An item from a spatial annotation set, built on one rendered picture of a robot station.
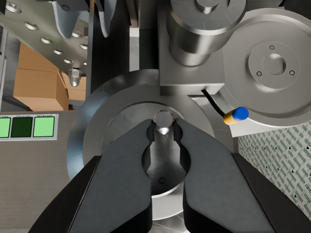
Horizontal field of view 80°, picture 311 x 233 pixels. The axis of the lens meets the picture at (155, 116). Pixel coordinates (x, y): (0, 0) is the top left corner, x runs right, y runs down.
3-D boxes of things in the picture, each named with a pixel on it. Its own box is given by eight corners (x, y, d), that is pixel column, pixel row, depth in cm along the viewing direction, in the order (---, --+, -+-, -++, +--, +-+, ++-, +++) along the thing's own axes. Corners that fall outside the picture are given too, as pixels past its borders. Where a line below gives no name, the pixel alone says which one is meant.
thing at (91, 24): (96, -56, 22) (90, 100, 18) (129, 51, 45) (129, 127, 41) (92, -55, 22) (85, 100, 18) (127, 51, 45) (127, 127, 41)
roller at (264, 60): (328, 4, 18) (354, 125, 16) (231, 88, 43) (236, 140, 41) (206, 9, 19) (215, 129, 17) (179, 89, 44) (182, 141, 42)
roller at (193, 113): (214, 83, 17) (220, 222, 15) (181, 123, 42) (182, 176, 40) (87, 82, 17) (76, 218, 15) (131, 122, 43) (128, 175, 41)
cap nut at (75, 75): (78, 68, 51) (77, 84, 50) (83, 74, 54) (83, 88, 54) (65, 69, 51) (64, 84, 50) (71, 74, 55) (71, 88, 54)
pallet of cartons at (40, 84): (46, 73, 303) (42, 117, 291) (9, 25, 187) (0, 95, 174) (102, 77, 325) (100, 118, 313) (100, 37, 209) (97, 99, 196)
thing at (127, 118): (79, 158, 14) (137, 82, 15) (89, 157, 16) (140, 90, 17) (158, 220, 13) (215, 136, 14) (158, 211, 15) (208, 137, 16)
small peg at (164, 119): (178, 125, 12) (157, 134, 12) (175, 130, 15) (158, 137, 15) (170, 106, 12) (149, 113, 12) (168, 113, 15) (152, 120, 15)
